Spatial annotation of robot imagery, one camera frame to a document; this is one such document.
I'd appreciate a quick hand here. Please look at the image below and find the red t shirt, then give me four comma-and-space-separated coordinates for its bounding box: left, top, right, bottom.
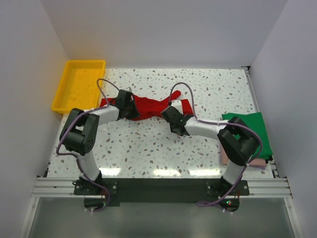
99, 90, 195, 121

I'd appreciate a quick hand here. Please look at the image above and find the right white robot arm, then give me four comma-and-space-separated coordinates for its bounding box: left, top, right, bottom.
161, 106, 263, 195

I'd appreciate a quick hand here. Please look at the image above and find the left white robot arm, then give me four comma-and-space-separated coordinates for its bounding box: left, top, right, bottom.
56, 90, 140, 194

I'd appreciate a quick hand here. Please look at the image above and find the yellow plastic bin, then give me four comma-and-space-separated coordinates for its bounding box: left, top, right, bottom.
51, 60, 106, 115

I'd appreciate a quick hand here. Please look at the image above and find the green folded t shirt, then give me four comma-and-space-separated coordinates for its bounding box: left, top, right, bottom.
222, 112, 273, 160

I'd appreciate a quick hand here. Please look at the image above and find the pink folded t shirt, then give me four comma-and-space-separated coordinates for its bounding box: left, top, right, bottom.
219, 119, 267, 170

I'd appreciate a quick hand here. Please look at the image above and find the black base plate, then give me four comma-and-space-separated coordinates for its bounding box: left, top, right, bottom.
74, 177, 248, 208

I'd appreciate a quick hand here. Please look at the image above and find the aluminium frame rail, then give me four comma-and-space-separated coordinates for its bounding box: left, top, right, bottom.
31, 178, 293, 198

